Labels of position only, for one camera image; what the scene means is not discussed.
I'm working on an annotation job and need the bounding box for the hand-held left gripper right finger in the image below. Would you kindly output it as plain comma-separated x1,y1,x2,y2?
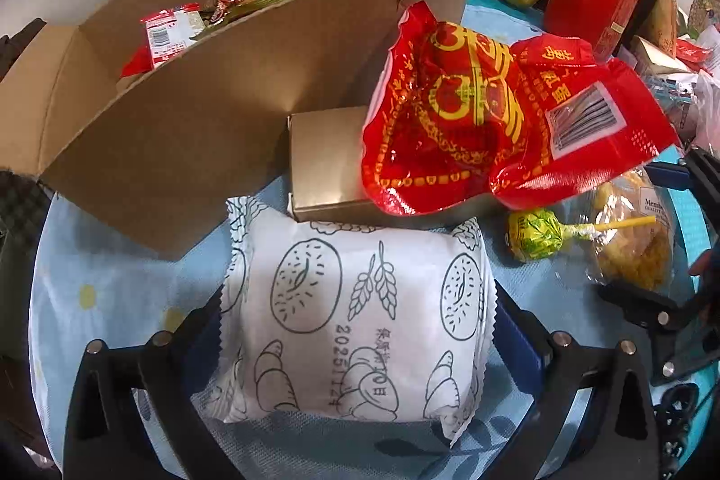
488,287,660,480

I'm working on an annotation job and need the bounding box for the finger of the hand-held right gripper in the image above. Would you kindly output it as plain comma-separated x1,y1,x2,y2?
596,280,720,386
647,147,720,211

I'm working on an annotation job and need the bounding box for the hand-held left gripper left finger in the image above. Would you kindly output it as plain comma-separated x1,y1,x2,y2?
62,284,244,480

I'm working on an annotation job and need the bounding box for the yellow waffle snack bag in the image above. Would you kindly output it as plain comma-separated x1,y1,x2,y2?
585,168,676,292

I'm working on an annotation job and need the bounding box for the green lollipop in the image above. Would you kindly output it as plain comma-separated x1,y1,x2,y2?
506,209,658,263

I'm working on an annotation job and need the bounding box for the white bread packet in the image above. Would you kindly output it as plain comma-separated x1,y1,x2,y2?
211,196,499,447

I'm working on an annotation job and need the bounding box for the cardboard box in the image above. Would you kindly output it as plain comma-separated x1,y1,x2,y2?
0,0,483,260

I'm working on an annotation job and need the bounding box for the gold box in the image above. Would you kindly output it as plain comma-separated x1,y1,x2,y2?
287,106,490,228

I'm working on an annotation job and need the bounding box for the large red snack bag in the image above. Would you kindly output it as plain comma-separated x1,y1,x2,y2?
360,1,681,216

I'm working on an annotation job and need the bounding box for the red green snack packet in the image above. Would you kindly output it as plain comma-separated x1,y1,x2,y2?
121,2,203,79

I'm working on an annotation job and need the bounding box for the small beige carton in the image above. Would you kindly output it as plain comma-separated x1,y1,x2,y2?
630,36,694,83

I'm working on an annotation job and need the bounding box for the woven round mat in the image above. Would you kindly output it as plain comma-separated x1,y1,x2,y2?
686,0,720,43

